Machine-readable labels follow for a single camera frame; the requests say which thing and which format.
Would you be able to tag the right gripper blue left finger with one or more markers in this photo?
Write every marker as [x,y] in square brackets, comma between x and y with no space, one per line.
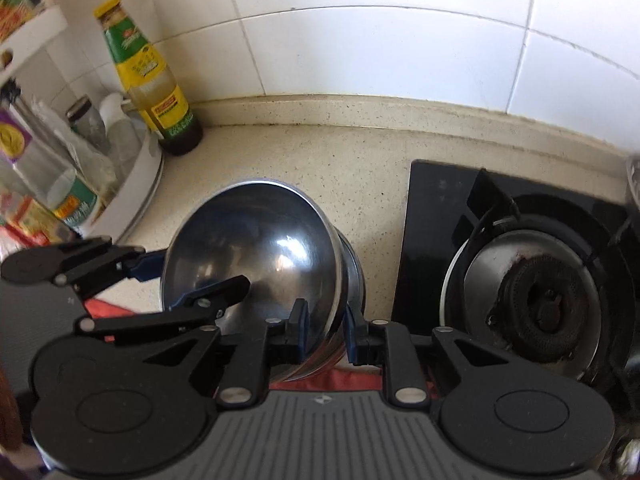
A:
[296,331]

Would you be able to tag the green yellow label oil bottle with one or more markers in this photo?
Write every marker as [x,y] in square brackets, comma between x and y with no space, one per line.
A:
[149,81]

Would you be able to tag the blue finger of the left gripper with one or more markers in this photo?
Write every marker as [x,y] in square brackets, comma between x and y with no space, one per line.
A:
[201,306]
[88,266]

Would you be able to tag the red cloth mat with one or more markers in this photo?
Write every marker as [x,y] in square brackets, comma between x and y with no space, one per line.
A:
[337,378]

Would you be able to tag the steel bowl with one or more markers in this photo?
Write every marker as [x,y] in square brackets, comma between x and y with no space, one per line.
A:
[277,237]
[333,350]

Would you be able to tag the white rotating condiment rack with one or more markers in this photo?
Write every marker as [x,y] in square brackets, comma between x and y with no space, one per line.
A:
[134,195]

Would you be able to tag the yellow cap vinegar bottle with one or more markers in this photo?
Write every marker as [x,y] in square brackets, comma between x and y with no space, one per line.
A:
[33,221]

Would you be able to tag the purple label soy sauce bottle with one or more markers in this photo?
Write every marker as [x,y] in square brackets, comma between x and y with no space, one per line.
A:
[51,178]

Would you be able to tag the black gas stove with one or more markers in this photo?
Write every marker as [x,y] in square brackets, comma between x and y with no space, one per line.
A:
[548,274]

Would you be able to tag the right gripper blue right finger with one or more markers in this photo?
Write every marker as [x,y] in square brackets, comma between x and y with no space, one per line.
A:
[358,343]

